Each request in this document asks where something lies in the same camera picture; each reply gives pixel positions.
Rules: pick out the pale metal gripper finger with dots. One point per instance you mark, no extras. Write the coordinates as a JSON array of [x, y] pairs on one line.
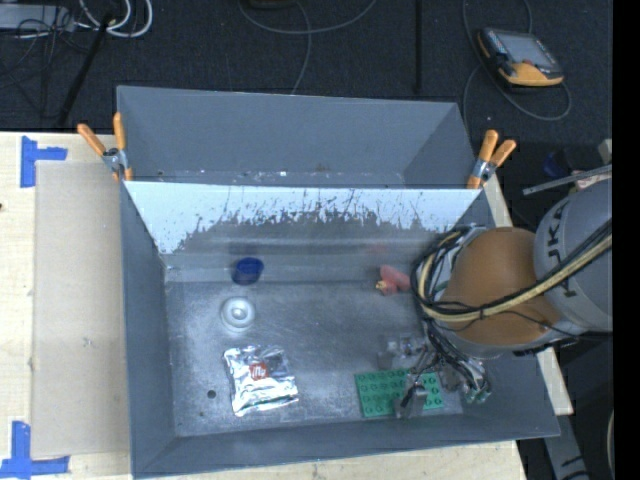
[[416, 404], [387, 359]]

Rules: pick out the green studded flat block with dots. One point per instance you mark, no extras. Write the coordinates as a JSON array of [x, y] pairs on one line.
[[382, 393]]

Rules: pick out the small red plastic object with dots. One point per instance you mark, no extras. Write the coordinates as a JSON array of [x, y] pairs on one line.
[[394, 278]]

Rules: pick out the grey metal bin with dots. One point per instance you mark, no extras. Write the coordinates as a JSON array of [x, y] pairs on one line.
[[310, 313]]

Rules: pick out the silver foil packet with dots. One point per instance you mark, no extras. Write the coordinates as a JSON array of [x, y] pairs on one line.
[[260, 380]]

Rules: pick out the clear plastic bottle blue cap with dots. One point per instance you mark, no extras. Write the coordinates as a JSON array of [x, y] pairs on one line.
[[239, 312]]

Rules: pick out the pale flat board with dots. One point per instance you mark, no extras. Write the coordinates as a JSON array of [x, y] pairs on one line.
[[80, 308]]

